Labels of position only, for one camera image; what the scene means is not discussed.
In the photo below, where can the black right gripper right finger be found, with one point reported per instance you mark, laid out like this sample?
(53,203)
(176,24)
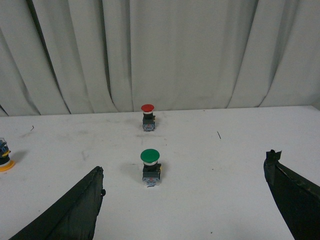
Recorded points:
(297,198)

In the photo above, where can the white pleated curtain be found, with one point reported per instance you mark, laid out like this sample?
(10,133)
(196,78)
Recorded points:
(103,56)

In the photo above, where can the red push button switch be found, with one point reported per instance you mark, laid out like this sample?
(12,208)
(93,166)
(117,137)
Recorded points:
(148,121)

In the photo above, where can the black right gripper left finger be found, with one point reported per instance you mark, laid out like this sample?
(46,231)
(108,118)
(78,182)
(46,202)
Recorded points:
(73,216)

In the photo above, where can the yellow push button switch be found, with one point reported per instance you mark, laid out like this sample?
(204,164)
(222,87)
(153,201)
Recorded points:
(5,162)

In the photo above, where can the green push button switch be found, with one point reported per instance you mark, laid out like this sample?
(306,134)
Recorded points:
(151,172)

